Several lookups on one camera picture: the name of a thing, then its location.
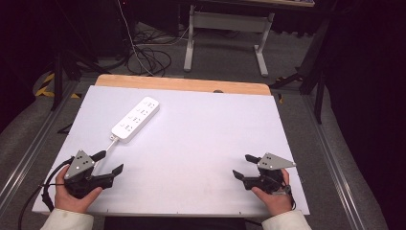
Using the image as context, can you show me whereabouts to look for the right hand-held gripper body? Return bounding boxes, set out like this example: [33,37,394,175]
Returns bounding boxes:
[242,152,297,195]

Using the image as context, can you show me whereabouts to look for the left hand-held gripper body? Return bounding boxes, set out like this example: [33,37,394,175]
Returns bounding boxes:
[63,149,116,199]

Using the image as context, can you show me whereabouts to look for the white power strip cable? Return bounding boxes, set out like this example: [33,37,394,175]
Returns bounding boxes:
[94,135,120,171]

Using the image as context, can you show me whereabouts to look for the white power strip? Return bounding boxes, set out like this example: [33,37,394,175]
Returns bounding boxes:
[110,96,161,144]

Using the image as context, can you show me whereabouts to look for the person's left hand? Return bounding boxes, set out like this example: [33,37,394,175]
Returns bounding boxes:
[55,166,103,215]

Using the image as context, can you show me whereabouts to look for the person's right hand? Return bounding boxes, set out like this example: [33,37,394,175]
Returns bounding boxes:
[251,168,293,217]

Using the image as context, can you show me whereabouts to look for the white foam board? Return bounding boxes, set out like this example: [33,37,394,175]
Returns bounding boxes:
[32,84,310,219]

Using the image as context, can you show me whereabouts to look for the person's dark lap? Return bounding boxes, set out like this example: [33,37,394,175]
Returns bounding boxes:
[103,217,247,230]

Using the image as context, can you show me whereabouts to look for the yellow black floor tape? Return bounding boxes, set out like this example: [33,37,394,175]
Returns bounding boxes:
[34,72,81,100]

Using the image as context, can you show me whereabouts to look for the black metal stand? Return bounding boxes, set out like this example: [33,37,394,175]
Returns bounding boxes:
[51,0,111,111]
[268,15,331,125]

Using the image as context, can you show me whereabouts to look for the light wooden desk top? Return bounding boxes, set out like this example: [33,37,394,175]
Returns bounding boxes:
[204,0,316,8]

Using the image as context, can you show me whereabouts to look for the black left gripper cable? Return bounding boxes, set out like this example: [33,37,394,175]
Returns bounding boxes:
[17,155,76,230]

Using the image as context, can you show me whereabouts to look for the aluminium floor rail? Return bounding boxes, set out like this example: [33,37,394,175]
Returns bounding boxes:
[301,95,366,230]
[0,80,80,207]

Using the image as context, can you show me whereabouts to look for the black floor cable bundle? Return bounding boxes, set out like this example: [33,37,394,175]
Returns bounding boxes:
[126,30,190,78]

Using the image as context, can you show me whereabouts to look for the thin white floor cable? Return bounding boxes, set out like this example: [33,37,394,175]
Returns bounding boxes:
[116,0,155,77]

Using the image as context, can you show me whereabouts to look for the white metal desk frame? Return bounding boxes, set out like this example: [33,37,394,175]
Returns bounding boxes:
[183,4,276,78]

